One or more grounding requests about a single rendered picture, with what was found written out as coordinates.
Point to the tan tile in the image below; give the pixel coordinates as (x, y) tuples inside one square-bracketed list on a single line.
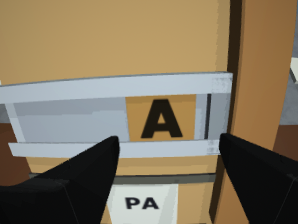
[(161, 117)]

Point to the white paper label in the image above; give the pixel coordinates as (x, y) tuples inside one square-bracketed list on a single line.
[(143, 204)]

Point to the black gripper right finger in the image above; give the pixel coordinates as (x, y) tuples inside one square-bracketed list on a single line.
[(266, 182)]

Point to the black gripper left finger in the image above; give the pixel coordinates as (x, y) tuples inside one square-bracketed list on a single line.
[(74, 192)]

